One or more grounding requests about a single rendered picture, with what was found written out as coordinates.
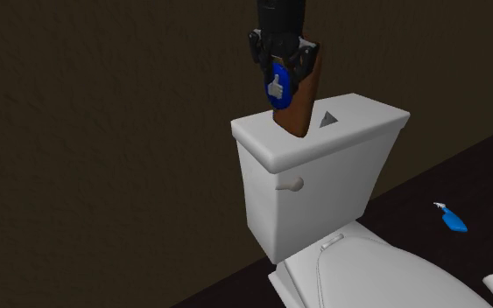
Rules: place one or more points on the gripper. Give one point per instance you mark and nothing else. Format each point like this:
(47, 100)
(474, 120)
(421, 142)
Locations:
(281, 21)

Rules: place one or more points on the brown case with blue badge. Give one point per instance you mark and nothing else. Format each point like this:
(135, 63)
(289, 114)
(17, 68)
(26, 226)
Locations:
(301, 106)

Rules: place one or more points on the small grey triangular object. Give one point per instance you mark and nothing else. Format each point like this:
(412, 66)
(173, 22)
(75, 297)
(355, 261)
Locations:
(327, 120)

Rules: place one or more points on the blue spray bottle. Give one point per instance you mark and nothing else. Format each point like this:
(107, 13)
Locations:
(454, 221)

